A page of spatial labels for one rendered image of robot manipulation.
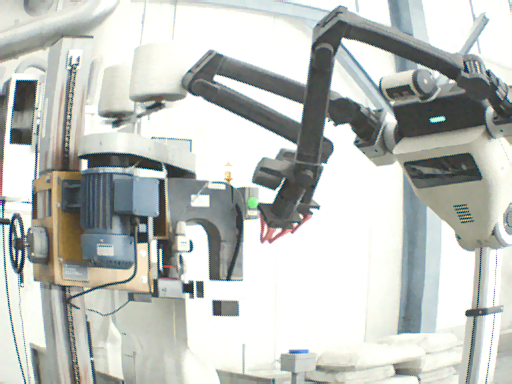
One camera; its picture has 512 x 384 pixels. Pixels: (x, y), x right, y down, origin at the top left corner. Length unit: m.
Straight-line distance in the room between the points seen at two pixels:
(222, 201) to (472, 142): 0.83
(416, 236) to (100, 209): 6.40
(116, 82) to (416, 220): 6.10
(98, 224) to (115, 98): 0.48
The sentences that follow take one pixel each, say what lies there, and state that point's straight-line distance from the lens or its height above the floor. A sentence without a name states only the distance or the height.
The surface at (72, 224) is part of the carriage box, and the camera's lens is 2.39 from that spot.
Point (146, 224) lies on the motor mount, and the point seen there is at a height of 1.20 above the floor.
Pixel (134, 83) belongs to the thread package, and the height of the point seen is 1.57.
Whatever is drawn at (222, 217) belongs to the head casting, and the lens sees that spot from 2.59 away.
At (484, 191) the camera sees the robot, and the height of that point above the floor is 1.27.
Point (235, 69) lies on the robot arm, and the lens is 2.32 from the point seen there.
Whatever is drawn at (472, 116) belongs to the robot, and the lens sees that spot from 2.20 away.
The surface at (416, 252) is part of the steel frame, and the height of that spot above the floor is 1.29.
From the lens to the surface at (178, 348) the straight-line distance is 2.60.
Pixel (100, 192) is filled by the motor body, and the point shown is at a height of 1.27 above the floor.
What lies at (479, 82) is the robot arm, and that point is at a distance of 1.98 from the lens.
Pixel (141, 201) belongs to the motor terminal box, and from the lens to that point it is 2.19.
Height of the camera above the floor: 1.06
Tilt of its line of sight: 6 degrees up
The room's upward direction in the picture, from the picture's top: straight up
